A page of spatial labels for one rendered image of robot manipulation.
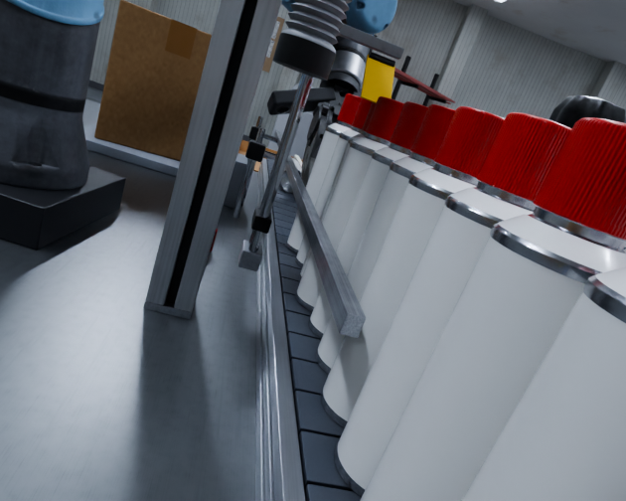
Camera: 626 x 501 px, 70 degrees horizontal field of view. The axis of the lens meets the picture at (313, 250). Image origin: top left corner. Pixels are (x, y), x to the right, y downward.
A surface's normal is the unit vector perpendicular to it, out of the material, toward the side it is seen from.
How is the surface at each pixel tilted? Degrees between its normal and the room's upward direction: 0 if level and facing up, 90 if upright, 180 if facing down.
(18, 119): 73
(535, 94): 90
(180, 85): 90
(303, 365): 0
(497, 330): 90
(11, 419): 0
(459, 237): 90
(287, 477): 0
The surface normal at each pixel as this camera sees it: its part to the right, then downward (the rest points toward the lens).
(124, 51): 0.29, 0.39
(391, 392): -0.72, -0.04
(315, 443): 0.33, -0.90
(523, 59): -0.02, 0.30
